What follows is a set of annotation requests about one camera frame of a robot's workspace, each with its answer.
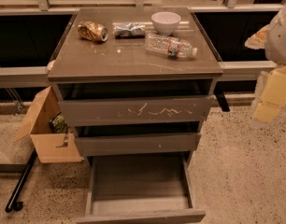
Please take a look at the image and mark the crumpled silver blue snack bag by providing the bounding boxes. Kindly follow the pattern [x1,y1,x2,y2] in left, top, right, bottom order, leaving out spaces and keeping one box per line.
[113,22,145,37]

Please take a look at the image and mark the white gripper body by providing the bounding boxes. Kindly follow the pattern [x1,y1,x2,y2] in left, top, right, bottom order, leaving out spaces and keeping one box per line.
[250,66,286,129]

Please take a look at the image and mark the green snack bag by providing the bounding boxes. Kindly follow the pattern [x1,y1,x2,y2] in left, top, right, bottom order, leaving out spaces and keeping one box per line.
[49,113,68,133]

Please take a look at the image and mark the grey middle drawer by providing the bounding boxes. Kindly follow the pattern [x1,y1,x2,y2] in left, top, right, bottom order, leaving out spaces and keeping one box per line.
[75,133,201,157]

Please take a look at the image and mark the black metal floor bar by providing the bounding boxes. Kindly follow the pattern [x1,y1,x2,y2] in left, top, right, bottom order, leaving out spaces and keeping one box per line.
[5,150,37,213]

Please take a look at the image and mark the open cardboard box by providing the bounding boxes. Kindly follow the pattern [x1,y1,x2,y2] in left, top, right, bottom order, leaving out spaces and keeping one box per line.
[15,87,82,163]

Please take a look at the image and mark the grey top drawer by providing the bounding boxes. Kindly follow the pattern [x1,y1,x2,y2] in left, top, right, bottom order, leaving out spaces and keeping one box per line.
[59,96,212,127]

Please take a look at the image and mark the grey drawer cabinet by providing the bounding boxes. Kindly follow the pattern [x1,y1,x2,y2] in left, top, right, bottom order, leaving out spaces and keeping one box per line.
[47,7,224,224]

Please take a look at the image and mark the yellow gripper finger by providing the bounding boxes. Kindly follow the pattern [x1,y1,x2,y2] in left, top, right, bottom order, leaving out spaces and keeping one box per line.
[261,66,286,107]
[253,104,280,123]

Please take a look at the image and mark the clear plastic water bottle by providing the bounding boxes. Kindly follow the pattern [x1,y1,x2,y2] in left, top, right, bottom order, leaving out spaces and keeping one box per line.
[145,34,198,59]

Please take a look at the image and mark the grey open bottom drawer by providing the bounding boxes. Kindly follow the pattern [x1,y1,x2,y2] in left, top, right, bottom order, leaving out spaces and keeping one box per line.
[77,153,206,224]

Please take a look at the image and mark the crushed gold soda can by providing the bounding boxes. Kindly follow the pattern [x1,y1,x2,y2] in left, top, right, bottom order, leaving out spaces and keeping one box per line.
[78,21,108,42]

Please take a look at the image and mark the white bowl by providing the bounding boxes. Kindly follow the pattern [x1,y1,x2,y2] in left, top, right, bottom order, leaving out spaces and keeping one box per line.
[151,11,181,35]

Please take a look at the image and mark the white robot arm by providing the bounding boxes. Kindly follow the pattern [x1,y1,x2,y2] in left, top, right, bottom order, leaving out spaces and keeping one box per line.
[245,3,286,128]

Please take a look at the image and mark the grey metal railing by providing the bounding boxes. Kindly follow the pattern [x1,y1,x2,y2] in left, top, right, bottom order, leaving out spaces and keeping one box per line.
[0,61,276,89]

